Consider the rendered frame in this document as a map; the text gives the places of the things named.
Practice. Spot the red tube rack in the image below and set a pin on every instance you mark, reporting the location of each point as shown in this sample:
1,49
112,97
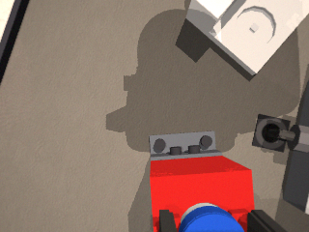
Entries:
177,184

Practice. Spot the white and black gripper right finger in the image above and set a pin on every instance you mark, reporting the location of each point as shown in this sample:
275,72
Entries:
259,221

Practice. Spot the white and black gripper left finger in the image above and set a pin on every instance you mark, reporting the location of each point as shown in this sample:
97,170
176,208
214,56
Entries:
167,221

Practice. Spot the dark grey bolted mounting bracket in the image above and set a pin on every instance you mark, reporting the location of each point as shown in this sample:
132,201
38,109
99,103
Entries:
183,140

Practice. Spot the white tube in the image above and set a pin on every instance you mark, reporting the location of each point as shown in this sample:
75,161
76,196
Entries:
194,207

